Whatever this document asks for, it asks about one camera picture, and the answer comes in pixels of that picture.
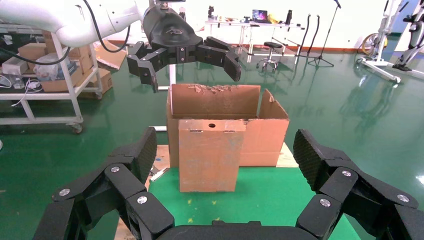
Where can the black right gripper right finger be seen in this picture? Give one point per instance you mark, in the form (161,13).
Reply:
(341,185)

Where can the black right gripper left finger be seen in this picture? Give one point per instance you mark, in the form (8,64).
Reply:
(126,185)

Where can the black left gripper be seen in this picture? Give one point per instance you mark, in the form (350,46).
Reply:
(172,33)

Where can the flattened cardboard sheet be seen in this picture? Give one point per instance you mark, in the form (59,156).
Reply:
(111,59)

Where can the large open cardboard carton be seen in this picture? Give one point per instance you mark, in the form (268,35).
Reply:
(265,142)

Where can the tall taped cardboard box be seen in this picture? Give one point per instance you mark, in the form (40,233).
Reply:
(79,52)

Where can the cardboard box with blue item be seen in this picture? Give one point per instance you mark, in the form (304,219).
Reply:
(56,86)

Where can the small brown cardboard box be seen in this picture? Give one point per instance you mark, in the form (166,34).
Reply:
(31,51)

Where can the white flat box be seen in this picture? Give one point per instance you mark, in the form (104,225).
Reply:
(13,66)

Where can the green cloth with yellow marks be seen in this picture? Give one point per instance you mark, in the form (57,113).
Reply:
(265,198)

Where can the open laptop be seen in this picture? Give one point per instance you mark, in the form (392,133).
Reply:
(260,16)

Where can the black round stool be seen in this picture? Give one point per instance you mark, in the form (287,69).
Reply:
(272,44)

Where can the yellow bag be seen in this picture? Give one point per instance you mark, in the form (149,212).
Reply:
(273,19)

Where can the long white table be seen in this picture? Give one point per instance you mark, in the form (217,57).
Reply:
(280,25)

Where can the black bottle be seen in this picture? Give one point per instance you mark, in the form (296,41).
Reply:
(288,17)

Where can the white metal shelf cart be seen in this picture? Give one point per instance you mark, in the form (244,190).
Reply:
(39,96)

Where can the black gooseneck stand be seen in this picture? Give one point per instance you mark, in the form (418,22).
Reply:
(305,34)
(314,34)

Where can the black microphone stand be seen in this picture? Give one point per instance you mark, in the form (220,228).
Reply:
(320,58)

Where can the clear plastic bag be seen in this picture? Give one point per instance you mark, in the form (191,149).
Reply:
(46,68)

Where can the black legged machine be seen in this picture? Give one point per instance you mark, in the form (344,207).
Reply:
(412,33)

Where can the white machine stand frame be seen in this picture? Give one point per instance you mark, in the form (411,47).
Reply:
(381,70)

